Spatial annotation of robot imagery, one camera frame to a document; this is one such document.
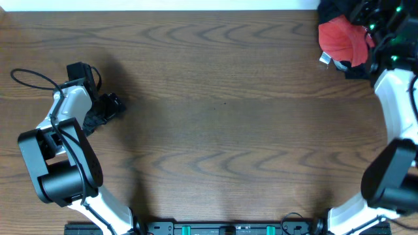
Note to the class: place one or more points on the red printed t-shirt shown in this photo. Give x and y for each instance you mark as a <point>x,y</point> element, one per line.
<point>343,41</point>

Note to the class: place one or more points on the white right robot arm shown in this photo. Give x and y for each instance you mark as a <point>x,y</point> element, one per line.
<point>377,41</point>

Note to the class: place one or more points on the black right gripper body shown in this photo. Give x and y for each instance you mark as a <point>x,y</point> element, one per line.
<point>378,19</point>

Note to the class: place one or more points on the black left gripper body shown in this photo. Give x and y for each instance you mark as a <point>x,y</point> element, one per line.
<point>106,108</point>

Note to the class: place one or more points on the dark navy garment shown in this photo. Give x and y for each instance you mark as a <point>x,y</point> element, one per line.
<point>352,73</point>

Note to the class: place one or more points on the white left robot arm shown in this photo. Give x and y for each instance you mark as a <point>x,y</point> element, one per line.
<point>62,165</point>

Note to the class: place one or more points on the black t-shirt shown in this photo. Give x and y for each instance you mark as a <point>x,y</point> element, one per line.
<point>329,9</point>

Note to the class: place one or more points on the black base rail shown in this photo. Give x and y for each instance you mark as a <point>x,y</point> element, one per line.
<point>289,226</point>

